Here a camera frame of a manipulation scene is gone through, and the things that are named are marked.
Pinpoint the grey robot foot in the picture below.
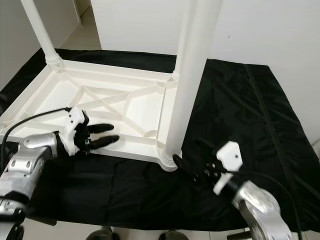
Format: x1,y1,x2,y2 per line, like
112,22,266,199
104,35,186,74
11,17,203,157
160,230,188,240
86,226,113,240

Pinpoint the white plastic screw-in table leg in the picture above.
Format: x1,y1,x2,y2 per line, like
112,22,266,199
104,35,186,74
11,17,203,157
20,0,63,68
159,0,224,171
171,0,196,81

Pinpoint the grey left robot foot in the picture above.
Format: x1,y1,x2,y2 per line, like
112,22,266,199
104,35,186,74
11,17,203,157
86,226,113,240

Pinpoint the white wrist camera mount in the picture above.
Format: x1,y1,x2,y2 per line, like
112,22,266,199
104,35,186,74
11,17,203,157
62,106,91,151
212,141,243,196

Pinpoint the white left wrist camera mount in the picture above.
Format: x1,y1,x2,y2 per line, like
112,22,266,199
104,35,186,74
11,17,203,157
62,106,91,151

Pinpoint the white plastic children table top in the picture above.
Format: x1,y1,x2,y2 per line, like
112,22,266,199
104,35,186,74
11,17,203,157
0,60,183,172

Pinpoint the black metal bar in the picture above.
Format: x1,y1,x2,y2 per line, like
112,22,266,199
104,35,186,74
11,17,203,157
227,230,251,240

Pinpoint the black fabric table cover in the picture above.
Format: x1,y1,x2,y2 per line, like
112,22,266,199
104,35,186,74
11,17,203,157
0,48,320,233

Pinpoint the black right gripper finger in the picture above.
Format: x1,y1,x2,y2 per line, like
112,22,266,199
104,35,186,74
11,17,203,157
172,154,201,177

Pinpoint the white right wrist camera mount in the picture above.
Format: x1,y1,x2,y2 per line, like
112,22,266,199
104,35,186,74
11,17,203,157
212,141,243,196

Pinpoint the grey right robot foot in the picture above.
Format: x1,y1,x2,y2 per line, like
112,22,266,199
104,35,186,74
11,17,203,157
160,230,188,240

